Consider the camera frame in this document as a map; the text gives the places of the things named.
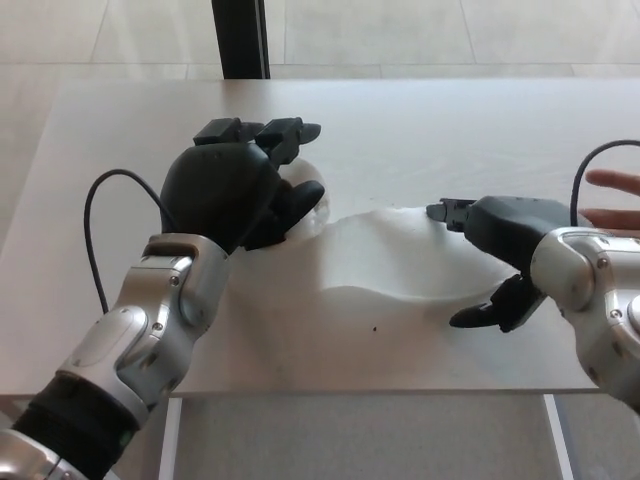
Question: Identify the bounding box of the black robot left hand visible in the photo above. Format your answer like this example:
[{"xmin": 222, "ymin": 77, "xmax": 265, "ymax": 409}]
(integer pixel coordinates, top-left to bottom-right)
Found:
[{"xmin": 159, "ymin": 117, "xmax": 327, "ymax": 257}]

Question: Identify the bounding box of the white metal table leg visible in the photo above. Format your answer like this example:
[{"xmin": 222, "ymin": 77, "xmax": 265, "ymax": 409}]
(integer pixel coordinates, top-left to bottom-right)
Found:
[
  {"xmin": 543, "ymin": 394, "xmax": 576, "ymax": 480},
  {"xmin": 158, "ymin": 396, "xmax": 184, "ymax": 480}
]

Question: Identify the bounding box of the white toilet paper roll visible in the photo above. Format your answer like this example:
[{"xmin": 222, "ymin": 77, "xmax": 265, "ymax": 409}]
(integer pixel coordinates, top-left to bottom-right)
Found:
[{"xmin": 219, "ymin": 158, "xmax": 522, "ymax": 326}]

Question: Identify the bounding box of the person's bare hand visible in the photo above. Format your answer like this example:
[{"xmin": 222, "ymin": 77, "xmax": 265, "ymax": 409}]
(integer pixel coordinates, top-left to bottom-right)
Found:
[{"xmin": 579, "ymin": 169, "xmax": 640, "ymax": 237}]

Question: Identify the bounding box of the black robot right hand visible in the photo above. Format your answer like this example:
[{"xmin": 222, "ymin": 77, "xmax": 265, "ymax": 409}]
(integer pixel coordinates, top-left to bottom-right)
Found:
[{"xmin": 425, "ymin": 195, "xmax": 574, "ymax": 334}]

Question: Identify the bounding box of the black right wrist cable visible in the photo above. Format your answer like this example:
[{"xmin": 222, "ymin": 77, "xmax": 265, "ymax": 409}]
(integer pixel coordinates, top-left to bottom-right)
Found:
[{"xmin": 570, "ymin": 139, "xmax": 640, "ymax": 227}]

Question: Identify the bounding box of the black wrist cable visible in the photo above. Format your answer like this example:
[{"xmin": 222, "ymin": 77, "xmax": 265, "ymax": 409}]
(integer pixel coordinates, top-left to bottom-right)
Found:
[
  {"xmin": 570, "ymin": 139, "xmax": 640, "ymax": 227},
  {"xmin": 83, "ymin": 169, "xmax": 177, "ymax": 314}
]

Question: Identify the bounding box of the black vertical pillar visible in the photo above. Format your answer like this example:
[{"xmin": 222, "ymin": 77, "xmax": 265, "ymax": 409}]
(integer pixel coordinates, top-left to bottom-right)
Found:
[{"xmin": 211, "ymin": 0, "xmax": 272, "ymax": 81}]

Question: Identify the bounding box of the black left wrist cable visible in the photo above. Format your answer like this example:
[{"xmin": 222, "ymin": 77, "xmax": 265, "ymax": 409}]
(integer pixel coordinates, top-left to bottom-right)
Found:
[{"xmin": 83, "ymin": 169, "xmax": 177, "ymax": 314}]

